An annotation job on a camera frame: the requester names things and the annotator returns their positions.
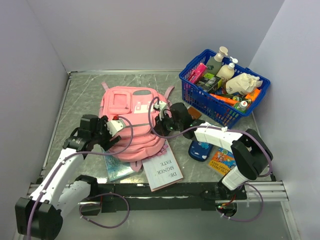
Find green bottle red cap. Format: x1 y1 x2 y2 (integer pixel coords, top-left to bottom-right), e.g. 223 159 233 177
233 99 251 113

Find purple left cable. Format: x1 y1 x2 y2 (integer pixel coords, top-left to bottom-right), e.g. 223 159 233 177
24 116 135 240

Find orange packet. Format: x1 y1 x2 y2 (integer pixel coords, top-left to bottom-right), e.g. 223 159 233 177
210 93 239 105

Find white book pink flowers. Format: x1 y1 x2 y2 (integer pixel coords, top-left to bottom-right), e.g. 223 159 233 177
142 140 184 192

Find yellow children's book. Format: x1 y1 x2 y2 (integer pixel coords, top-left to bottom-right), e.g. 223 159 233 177
208 147 237 176

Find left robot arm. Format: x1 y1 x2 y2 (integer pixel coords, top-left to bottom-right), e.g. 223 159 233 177
15 114 131 240

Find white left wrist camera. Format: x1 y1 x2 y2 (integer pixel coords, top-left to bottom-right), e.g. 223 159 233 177
106 117 126 137

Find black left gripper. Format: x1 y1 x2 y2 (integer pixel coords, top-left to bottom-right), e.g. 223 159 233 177
91 115 121 151

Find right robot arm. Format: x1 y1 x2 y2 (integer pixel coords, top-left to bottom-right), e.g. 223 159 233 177
147 97 273 199

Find grey pump bottle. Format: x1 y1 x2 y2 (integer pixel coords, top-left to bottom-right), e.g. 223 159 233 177
206 46 229 75

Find teal hardcover book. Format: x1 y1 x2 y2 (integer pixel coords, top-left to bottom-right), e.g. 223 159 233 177
103 155 135 182

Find purple cable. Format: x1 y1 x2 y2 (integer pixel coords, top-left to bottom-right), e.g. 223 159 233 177
24 116 135 240
147 96 274 223

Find brown leather wallet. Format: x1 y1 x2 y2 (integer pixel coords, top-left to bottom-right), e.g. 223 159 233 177
187 106 202 120

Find blue plastic basket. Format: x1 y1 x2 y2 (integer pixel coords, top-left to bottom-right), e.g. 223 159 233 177
179 49 271 129

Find black green box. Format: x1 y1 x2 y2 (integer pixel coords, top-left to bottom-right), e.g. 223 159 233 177
196 73 222 93

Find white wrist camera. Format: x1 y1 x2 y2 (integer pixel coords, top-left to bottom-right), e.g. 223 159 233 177
106 117 126 137
153 99 168 120

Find beige cloth bag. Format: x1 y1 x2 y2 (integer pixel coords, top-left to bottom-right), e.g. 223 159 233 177
225 73 263 96

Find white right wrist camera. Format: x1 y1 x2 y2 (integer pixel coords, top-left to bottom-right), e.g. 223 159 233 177
153 99 168 120

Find cream pump bottle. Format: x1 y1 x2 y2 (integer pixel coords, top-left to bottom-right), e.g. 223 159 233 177
216 57 238 83

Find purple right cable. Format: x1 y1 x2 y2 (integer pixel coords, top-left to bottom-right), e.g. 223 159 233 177
147 96 274 223

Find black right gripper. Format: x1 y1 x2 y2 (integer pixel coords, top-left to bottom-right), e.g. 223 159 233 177
152 111 183 138

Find orange snack pack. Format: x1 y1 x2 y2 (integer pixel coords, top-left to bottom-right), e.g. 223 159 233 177
245 88 261 102

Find blue pencil case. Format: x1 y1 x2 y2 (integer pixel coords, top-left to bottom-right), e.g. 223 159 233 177
188 141 213 162

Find pink box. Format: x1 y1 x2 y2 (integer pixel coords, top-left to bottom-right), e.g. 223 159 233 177
188 63 207 84

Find pink school backpack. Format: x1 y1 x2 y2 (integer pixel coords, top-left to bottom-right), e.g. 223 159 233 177
99 82 175 172

